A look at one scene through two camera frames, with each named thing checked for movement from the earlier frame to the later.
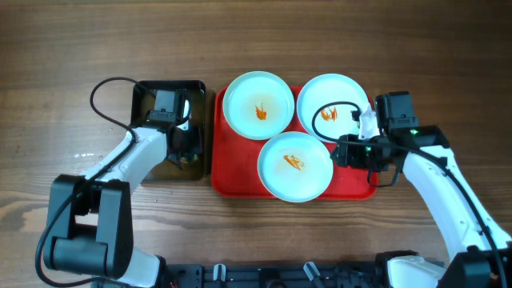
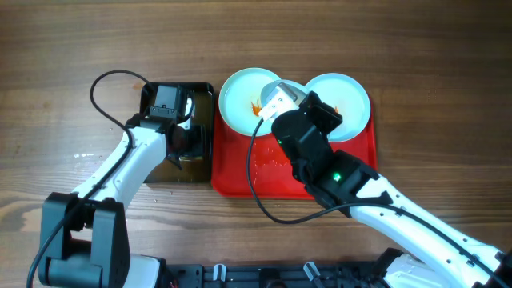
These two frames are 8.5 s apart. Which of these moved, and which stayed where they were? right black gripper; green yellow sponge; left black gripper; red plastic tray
Moved: right black gripper
Stayed: green yellow sponge; left black gripper; red plastic tray
